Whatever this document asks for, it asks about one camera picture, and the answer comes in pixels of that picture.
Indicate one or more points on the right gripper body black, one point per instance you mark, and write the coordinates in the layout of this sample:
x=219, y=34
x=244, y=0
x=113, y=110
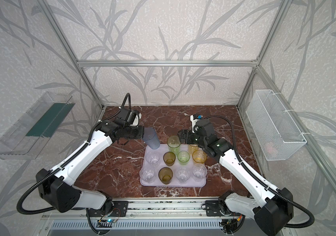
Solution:
x=194, y=138

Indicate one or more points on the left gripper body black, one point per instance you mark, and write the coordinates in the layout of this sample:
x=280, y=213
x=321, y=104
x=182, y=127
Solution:
x=133, y=132

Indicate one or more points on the tall green plastic cup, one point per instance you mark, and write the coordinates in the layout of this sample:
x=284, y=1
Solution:
x=174, y=144

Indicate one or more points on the tall yellow plastic cup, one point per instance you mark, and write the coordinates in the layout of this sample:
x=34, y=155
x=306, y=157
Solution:
x=192, y=149

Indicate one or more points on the yellow transparent plastic cup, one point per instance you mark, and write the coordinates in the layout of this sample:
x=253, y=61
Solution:
x=199, y=156

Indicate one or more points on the small green plastic cup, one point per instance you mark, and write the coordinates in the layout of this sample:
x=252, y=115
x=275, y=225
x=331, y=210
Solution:
x=183, y=157

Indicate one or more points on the amber dimpled cup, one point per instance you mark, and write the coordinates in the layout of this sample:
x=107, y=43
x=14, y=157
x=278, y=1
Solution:
x=169, y=158
x=165, y=175

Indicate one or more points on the blue frosted plastic cup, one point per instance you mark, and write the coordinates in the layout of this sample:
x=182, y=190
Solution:
x=150, y=138

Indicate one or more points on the clear faceted cup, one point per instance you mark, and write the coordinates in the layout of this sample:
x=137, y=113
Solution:
x=199, y=172
x=148, y=174
x=153, y=158
x=183, y=175

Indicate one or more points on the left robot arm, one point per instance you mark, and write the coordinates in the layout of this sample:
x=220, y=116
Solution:
x=59, y=189

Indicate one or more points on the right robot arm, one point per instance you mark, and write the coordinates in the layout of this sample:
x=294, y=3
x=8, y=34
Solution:
x=270, y=212

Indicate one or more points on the lilac plastic tray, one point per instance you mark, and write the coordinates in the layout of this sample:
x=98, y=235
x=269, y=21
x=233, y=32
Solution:
x=174, y=183

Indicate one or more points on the green pad in bin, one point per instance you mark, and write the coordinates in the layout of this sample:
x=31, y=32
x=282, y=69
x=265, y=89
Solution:
x=51, y=120

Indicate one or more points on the small circuit board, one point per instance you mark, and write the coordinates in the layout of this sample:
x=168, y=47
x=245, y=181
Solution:
x=108, y=221

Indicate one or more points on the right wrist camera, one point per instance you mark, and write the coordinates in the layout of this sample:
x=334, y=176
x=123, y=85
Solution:
x=201, y=126

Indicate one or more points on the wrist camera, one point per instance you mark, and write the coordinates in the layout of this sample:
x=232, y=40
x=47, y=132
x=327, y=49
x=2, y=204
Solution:
x=127, y=117
x=201, y=126

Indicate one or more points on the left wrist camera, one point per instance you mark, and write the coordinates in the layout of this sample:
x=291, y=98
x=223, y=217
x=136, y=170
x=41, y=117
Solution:
x=127, y=117

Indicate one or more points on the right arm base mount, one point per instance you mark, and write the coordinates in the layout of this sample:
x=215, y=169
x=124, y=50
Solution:
x=215, y=208

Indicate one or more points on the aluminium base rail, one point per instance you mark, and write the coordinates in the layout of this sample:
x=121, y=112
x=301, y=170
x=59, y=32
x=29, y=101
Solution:
x=180, y=208

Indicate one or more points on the white wire mesh basket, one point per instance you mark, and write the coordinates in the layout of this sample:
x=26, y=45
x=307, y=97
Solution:
x=276, y=131

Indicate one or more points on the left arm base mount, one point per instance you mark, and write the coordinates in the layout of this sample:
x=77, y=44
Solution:
x=114, y=209

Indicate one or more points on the clear plastic wall bin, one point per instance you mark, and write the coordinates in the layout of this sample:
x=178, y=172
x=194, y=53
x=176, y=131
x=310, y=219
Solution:
x=14, y=144

